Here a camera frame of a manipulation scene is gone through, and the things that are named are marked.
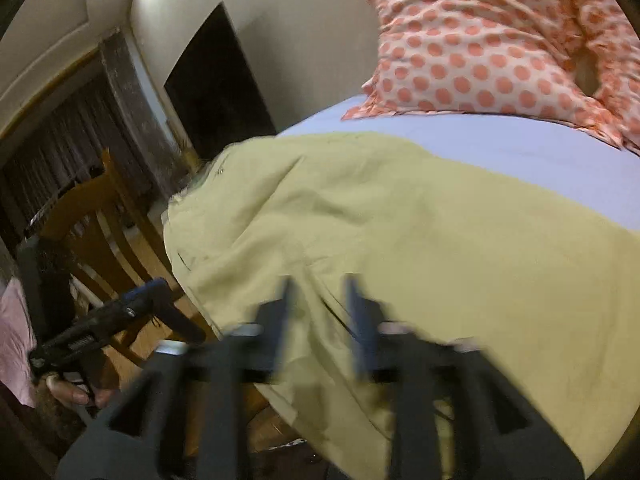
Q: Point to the left human hand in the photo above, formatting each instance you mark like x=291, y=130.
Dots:
x=70, y=395

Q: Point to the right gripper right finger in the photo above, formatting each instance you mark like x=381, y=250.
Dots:
x=498, y=433

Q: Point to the white bed sheet mattress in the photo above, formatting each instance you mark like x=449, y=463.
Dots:
x=564, y=160

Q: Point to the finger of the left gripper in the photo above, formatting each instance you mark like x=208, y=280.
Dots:
x=167, y=313
x=156, y=291

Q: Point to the pink cloth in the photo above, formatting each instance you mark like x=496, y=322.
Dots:
x=17, y=340

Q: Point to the left polka dot pillow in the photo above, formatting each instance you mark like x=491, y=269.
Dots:
x=501, y=57

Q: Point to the wooden chair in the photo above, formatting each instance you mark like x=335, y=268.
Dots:
x=81, y=259

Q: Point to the right polka dot pillow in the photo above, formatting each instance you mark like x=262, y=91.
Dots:
x=614, y=44

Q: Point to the polka dot pillow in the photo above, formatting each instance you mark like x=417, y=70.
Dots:
x=614, y=44
x=501, y=57

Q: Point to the khaki pants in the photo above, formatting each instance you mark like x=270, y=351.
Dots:
x=548, y=287

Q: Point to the dark curtain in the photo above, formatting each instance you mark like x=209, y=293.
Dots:
x=105, y=105

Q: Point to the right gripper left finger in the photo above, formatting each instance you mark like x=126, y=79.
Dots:
x=141, y=432

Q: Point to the dark bedside cabinet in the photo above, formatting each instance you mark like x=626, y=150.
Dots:
x=213, y=91

